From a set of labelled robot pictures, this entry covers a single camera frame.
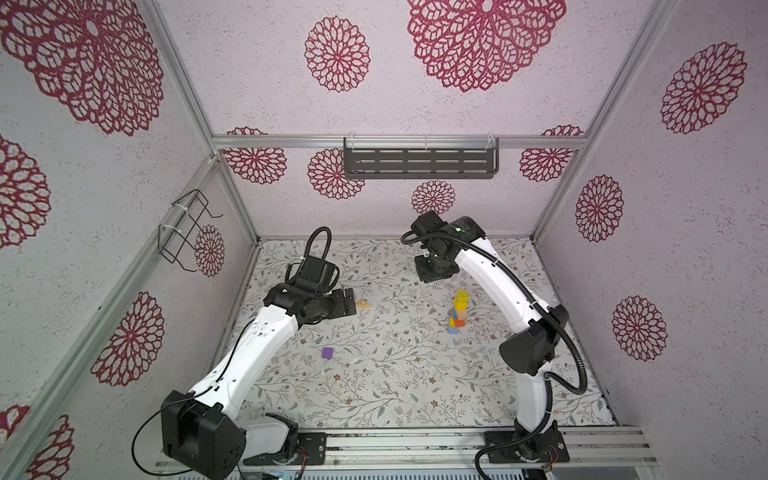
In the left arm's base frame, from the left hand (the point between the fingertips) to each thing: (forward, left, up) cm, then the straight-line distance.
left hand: (339, 311), depth 80 cm
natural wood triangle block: (+12, -5, -16) cm, 21 cm away
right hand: (+10, -24, +5) cm, 27 cm away
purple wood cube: (-4, +5, -17) cm, 18 cm away
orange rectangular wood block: (+3, -35, -13) cm, 38 cm away
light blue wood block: (+2, -34, -16) cm, 38 cm away
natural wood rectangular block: (+3, -35, -7) cm, 36 cm away
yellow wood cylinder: (+3, -33, -13) cm, 36 cm away
